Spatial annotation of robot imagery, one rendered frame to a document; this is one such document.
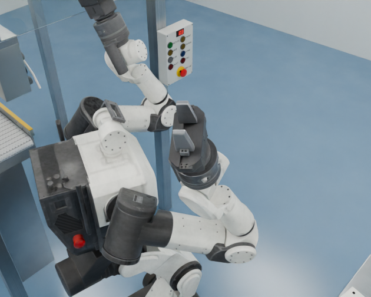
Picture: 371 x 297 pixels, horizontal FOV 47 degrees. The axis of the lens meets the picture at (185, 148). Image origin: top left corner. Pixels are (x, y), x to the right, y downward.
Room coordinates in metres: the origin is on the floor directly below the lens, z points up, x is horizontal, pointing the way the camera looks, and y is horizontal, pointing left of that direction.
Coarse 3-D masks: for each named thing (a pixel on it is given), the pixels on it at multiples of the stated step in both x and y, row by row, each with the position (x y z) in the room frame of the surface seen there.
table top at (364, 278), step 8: (368, 256) 0.81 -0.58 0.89; (368, 264) 0.78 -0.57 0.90; (360, 272) 0.75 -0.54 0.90; (368, 272) 0.75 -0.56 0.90; (352, 280) 0.72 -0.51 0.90; (360, 280) 0.72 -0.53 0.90; (368, 280) 0.72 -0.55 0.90; (344, 288) 0.70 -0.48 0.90; (360, 288) 0.70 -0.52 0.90; (368, 288) 0.70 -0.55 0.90; (368, 296) 0.67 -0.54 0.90
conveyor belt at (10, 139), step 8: (0, 112) 1.53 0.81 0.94; (0, 120) 1.47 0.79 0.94; (8, 120) 1.47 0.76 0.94; (0, 128) 1.41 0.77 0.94; (8, 128) 1.41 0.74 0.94; (16, 128) 1.41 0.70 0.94; (0, 136) 1.36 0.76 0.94; (8, 136) 1.36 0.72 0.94; (16, 136) 1.36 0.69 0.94; (24, 136) 1.36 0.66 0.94; (0, 144) 1.31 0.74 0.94; (8, 144) 1.31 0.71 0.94; (16, 144) 1.31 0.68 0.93; (24, 144) 1.33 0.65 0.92; (32, 144) 1.35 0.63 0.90; (0, 152) 1.27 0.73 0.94; (8, 152) 1.28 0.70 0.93; (16, 152) 1.30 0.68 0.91; (0, 160) 1.25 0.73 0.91
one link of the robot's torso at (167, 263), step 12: (144, 252) 0.83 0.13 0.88; (156, 252) 0.85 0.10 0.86; (168, 252) 0.89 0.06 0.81; (180, 252) 0.96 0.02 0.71; (144, 264) 0.81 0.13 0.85; (156, 264) 0.84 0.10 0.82; (168, 264) 0.90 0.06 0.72; (180, 264) 0.93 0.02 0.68; (192, 264) 0.94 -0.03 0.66; (168, 276) 0.90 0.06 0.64; (180, 276) 0.91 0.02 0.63
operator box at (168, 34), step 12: (180, 24) 1.82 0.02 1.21; (192, 24) 1.83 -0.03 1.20; (168, 36) 1.73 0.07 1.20; (180, 36) 1.78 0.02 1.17; (192, 36) 1.84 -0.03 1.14; (168, 48) 1.73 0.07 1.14; (192, 48) 1.84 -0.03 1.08; (192, 60) 1.84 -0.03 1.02; (168, 72) 1.72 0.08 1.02; (168, 84) 1.72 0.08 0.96
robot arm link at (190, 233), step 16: (176, 224) 0.66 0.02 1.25; (192, 224) 0.67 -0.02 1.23; (208, 224) 0.68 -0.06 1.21; (176, 240) 0.63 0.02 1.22; (192, 240) 0.64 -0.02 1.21; (208, 240) 0.65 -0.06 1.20; (224, 240) 0.66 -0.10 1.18; (208, 256) 0.64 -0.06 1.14; (224, 256) 0.64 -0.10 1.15; (240, 256) 0.63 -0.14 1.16
